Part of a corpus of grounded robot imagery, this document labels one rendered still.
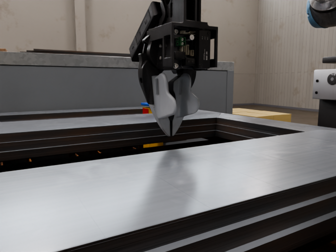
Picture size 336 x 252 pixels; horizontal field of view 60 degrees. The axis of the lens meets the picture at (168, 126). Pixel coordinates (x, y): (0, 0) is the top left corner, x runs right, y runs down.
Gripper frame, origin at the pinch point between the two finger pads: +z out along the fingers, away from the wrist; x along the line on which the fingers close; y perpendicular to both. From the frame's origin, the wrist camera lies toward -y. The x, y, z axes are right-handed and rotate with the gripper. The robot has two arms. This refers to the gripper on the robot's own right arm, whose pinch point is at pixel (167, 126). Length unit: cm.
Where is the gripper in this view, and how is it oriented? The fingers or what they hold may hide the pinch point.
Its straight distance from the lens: 44.3
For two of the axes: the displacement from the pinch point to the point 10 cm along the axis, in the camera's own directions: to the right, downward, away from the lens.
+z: 0.1, 9.9, 1.5
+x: 8.7, -0.8, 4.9
